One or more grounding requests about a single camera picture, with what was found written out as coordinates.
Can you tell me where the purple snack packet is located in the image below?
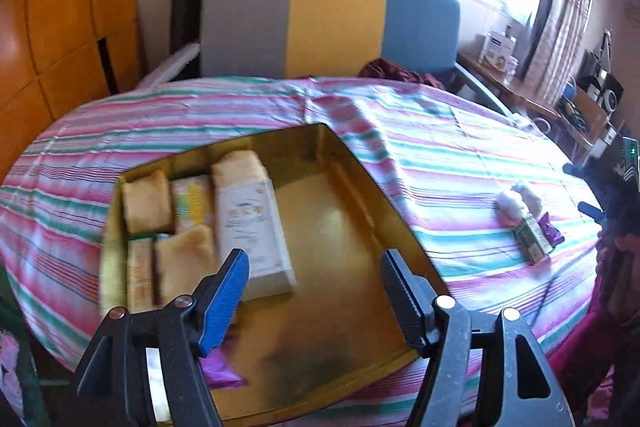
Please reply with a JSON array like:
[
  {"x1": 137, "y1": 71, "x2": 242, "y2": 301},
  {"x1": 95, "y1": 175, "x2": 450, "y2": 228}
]
[{"x1": 538, "y1": 212, "x2": 565, "y2": 248}]

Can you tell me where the beige sock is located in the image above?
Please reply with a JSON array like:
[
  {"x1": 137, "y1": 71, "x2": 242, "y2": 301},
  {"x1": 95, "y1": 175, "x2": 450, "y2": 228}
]
[{"x1": 512, "y1": 182, "x2": 544, "y2": 220}]

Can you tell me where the green medicine box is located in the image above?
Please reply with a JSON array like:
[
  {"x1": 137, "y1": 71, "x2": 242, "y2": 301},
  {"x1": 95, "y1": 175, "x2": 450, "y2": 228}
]
[{"x1": 513, "y1": 213, "x2": 553, "y2": 265}]

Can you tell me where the white plastic bundle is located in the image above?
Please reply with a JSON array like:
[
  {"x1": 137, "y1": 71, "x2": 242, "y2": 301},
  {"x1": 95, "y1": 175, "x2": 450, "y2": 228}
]
[{"x1": 495, "y1": 190, "x2": 528, "y2": 225}]

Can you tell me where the green cereal bar packet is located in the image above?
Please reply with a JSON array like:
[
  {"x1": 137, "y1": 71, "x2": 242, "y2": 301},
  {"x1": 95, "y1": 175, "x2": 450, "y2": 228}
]
[{"x1": 127, "y1": 235, "x2": 154, "y2": 313}]

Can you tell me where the yellow sponge block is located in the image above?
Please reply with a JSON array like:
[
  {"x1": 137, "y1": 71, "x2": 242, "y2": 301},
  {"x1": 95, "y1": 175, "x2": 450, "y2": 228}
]
[
  {"x1": 122, "y1": 170, "x2": 174, "y2": 235},
  {"x1": 156, "y1": 225, "x2": 219, "y2": 306}
]

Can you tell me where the gold tin box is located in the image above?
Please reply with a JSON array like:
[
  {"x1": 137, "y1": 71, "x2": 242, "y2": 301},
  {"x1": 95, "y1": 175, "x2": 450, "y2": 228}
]
[{"x1": 120, "y1": 124, "x2": 446, "y2": 426}]

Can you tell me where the Weidan snack packet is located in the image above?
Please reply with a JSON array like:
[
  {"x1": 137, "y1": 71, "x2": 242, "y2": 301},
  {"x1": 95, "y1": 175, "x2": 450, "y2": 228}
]
[{"x1": 170, "y1": 176, "x2": 215, "y2": 233}]

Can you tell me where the white cardboard box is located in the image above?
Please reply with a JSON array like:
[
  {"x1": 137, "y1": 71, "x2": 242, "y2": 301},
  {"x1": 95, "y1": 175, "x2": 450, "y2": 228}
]
[{"x1": 212, "y1": 150, "x2": 296, "y2": 301}]

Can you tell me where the cardboard box with clutter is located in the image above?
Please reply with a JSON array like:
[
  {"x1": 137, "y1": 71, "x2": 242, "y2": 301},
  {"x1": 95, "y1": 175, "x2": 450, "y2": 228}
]
[{"x1": 558, "y1": 29, "x2": 624, "y2": 164}]

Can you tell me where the striped pink green bedsheet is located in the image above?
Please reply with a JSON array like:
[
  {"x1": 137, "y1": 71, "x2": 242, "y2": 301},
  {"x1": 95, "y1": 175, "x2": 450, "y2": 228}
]
[{"x1": 0, "y1": 74, "x2": 604, "y2": 427}]

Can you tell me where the wooden side desk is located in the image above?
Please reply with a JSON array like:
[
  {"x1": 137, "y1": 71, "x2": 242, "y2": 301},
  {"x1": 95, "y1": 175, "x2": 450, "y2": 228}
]
[{"x1": 457, "y1": 53, "x2": 560, "y2": 121}]

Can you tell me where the striped curtain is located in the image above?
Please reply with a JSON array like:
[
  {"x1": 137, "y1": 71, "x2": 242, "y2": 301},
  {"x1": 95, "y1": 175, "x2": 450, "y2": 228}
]
[{"x1": 524, "y1": 0, "x2": 590, "y2": 106}]

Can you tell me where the white appliance box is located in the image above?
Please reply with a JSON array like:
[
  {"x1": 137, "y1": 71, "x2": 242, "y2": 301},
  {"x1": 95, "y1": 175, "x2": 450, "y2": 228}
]
[{"x1": 478, "y1": 27, "x2": 516, "y2": 74}]

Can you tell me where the dark red cloth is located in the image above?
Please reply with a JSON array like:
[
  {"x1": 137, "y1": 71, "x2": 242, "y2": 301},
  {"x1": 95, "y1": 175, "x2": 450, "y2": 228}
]
[{"x1": 358, "y1": 58, "x2": 446, "y2": 90}]

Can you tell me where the grey yellow blue chair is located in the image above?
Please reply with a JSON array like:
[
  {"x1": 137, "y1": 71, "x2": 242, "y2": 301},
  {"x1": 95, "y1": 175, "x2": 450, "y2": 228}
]
[{"x1": 140, "y1": 0, "x2": 511, "y2": 116}]

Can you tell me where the wooden wardrobe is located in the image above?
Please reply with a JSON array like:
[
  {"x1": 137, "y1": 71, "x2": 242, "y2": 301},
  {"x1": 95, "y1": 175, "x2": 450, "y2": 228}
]
[{"x1": 1, "y1": 0, "x2": 146, "y2": 173}]

